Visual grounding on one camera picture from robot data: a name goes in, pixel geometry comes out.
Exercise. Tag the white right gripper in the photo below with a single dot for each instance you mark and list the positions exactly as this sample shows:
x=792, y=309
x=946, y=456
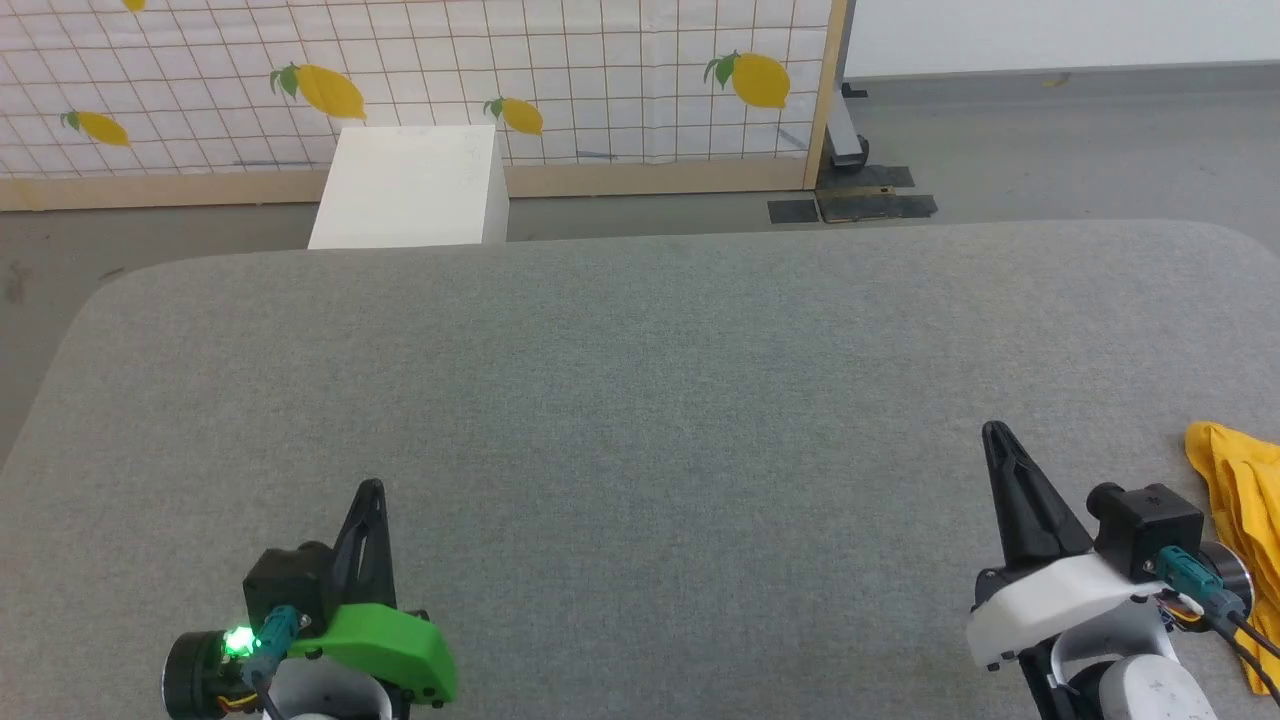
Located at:
x=1060, y=600

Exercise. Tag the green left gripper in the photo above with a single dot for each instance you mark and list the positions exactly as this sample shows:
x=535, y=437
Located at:
x=390, y=640

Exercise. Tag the yellow printed t-shirt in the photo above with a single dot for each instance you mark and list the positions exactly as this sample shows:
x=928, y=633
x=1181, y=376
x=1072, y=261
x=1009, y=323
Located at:
x=1245, y=490

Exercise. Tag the grey fabric sofa cushion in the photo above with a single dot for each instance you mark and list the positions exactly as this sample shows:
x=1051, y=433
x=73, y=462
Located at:
x=640, y=400

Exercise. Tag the large black floor mat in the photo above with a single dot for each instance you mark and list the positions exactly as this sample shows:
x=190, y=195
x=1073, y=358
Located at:
x=880, y=195

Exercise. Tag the small black floor mat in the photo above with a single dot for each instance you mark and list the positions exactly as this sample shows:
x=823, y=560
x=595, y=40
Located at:
x=793, y=212

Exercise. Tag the white box cabinet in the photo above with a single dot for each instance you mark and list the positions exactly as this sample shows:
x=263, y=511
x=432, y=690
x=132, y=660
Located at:
x=410, y=185

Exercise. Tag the grey metal stand leg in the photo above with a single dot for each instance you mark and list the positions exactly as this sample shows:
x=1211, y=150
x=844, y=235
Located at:
x=845, y=120

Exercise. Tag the lemon print partition screen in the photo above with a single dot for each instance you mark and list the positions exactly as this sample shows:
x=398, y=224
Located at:
x=600, y=60

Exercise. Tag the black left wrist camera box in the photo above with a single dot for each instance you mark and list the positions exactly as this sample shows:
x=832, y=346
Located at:
x=285, y=590

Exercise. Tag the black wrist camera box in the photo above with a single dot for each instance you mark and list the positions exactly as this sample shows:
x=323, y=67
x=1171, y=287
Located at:
x=1150, y=530
x=285, y=590

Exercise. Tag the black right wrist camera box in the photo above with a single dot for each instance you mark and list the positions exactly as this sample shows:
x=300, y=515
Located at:
x=1150, y=530

